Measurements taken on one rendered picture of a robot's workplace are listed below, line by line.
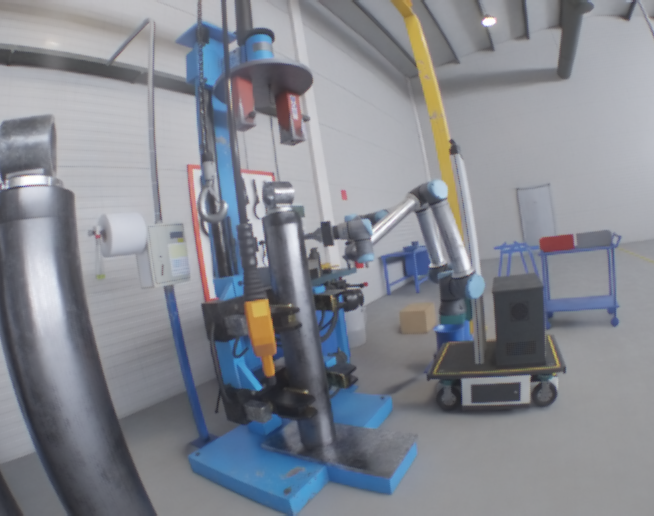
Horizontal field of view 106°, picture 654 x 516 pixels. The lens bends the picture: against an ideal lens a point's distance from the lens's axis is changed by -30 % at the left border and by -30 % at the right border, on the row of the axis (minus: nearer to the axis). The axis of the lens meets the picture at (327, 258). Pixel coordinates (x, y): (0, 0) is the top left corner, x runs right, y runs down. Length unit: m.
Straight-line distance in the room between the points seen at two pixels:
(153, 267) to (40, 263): 1.63
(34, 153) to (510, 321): 2.34
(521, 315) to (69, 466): 2.25
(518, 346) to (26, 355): 2.34
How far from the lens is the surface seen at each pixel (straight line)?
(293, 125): 2.10
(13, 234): 0.72
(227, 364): 1.90
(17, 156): 0.80
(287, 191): 1.87
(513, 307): 2.30
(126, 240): 2.20
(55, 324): 0.71
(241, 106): 1.85
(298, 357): 1.88
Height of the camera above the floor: 1.28
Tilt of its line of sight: 2 degrees down
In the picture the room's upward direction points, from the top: 9 degrees counter-clockwise
